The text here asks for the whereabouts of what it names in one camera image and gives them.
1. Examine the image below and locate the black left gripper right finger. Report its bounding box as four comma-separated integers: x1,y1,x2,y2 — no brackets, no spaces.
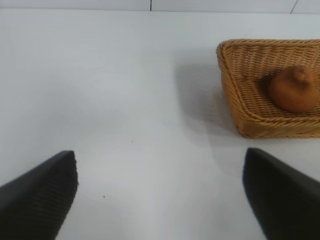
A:
241,147,320,240

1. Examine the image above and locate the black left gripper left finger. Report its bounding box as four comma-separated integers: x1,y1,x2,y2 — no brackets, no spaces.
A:
0,150,80,240

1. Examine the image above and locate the brown woven wicker basket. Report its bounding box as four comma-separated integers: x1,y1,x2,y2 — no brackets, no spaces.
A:
216,38,320,139

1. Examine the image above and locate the orange knobbed mandarin fruit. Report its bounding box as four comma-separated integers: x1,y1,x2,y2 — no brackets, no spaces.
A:
268,65,320,113

